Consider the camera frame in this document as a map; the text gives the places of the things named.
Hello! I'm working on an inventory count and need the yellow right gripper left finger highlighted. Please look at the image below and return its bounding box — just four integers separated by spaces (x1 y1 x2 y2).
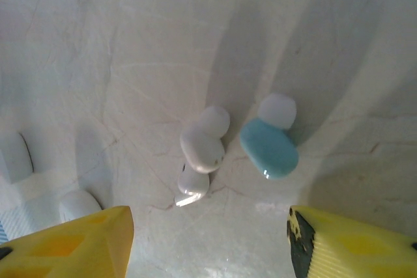
0 205 135 278

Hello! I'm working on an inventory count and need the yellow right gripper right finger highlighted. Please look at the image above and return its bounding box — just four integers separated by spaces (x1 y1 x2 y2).
286 205 417 278

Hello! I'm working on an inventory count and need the blue earbud charging case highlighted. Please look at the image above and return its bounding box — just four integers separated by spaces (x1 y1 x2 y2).
239 118 300 181

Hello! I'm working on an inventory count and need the white wireless earbud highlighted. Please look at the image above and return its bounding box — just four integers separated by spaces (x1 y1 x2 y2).
174 164 210 208
257 92 298 131
197 105 231 138

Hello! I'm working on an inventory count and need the white earbud charging case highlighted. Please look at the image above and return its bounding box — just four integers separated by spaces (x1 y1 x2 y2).
179 127 226 175

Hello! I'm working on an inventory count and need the white ribbed plastic object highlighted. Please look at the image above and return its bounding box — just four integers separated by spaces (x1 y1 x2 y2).
0 130 104 250

